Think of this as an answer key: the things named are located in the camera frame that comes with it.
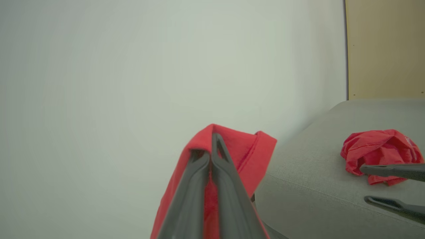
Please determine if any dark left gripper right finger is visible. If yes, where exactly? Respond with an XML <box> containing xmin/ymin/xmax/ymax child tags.
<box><xmin>211</xmin><ymin>132</ymin><xmax>268</xmax><ymax>239</ymax></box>

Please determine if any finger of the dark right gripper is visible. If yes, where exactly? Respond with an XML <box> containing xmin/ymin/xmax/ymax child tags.
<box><xmin>359</xmin><ymin>163</ymin><xmax>425</xmax><ymax>182</ymax></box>
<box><xmin>364</xmin><ymin>196</ymin><xmax>425</xmax><ymax>222</ymax></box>

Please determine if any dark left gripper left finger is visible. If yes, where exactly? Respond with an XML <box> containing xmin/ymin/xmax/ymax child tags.
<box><xmin>157</xmin><ymin>149</ymin><xmax>212</xmax><ymax>239</ymax></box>

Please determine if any red garment with white stripes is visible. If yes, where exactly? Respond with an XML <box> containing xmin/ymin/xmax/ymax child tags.
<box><xmin>340</xmin><ymin>129</ymin><xmax>425</xmax><ymax>186</ymax></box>

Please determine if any grey fabric sofa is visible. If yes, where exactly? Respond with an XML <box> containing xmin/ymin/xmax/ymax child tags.
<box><xmin>254</xmin><ymin>98</ymin><xmax>425</xmax><ymax>239</ymax></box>

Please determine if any beige wooden panel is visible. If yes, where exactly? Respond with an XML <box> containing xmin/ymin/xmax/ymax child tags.
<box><xmin>345</xmin><ymin>0</ymin><xmax>425</xmax><ymax>100</ymax></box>

